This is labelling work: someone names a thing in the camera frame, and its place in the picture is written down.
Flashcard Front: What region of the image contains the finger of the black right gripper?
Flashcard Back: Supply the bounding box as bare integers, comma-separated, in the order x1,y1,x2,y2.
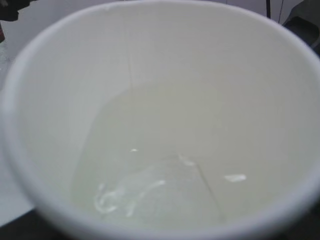
0,0,35,22

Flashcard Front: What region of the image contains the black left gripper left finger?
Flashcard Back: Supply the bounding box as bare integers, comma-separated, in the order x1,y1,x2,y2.
0,208,56,240

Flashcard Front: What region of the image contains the clear plastic water bottle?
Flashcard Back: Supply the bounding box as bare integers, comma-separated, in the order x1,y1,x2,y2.
0,25,14,75

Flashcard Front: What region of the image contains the white paper cup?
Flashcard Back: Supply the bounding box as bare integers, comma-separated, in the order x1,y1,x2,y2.
0,0,320,240

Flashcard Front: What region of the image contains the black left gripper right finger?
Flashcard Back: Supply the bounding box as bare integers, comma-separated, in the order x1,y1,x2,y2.
283,213,320,240

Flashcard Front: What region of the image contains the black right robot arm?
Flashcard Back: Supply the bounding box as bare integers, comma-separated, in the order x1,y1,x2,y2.
0,0,320,59

